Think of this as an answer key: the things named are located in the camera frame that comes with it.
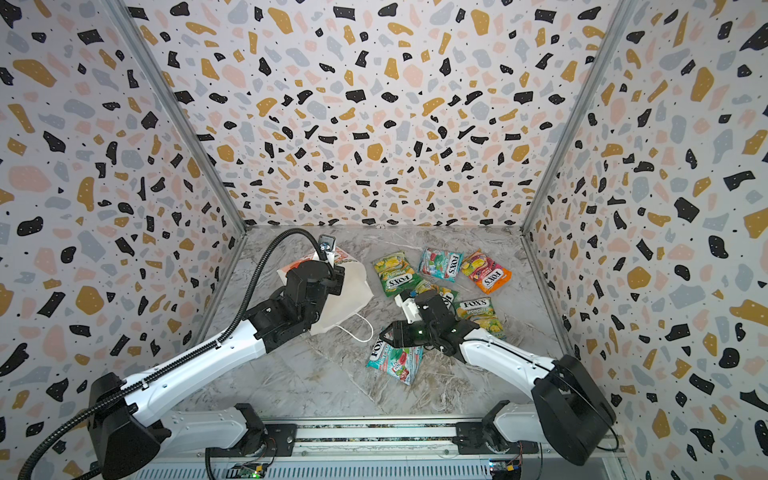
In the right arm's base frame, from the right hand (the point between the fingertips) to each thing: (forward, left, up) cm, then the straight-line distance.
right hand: (382, 331), depth 79 cm
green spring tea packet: (+22, -13, -10) cm, 27 cm away
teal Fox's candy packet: (+31, -19, -10) cm, 37 cm away
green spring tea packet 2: (+12, -30, -10) cm, 34 cm away
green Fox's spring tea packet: (+27, -3, -11) cm, 29 cm away
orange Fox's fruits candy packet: (+28, -35, -12) cm, 47 cm away
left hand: (+12, +12, +19) cm, 25 cm away
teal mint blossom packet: (-4, -5, -10) cm, 12 cm away
